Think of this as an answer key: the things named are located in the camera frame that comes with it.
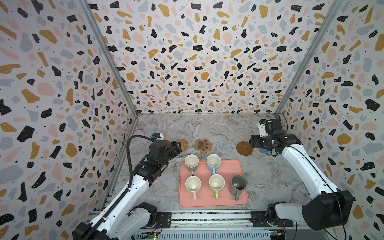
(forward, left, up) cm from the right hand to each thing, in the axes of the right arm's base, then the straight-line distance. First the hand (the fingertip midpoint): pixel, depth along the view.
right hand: (254, 137), depth 81 cm
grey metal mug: (-20, +8, -19) cm, 29 cm away
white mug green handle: (-18, +20, -19) cm, 33 cm away
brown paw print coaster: (+8, +28, -21) cm, 36 cm away
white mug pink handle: (-19, +33, -18) cm, 43 cm away
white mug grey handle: (-6, +35, -17) cm, 39 cm away
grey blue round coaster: (+7, +14, -22) cm, 27 cm away
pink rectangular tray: (-26, +26, -21) cm, 42 cm away
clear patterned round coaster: (+4, -9, -21) cm, 23 cm away
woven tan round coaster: (+8, +41, -21) cm, 46 cm away
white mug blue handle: (-6, +21, -16) cm, 28 cm away
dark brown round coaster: (+5, 0, -20) cm, 21 cm away
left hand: (-5, +41, +2) cm, 42 cm away
